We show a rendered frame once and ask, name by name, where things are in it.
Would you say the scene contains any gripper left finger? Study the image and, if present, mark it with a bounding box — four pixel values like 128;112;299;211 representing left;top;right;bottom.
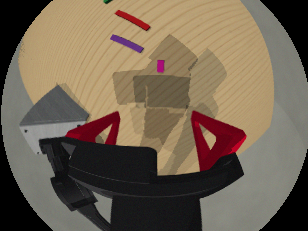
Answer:
65;111;120;145

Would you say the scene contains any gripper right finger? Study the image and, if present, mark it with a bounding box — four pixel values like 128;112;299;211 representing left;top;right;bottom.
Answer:
191;111;247;171

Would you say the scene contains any dark red rod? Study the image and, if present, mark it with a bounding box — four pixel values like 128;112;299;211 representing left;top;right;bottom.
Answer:
115;10;151;31

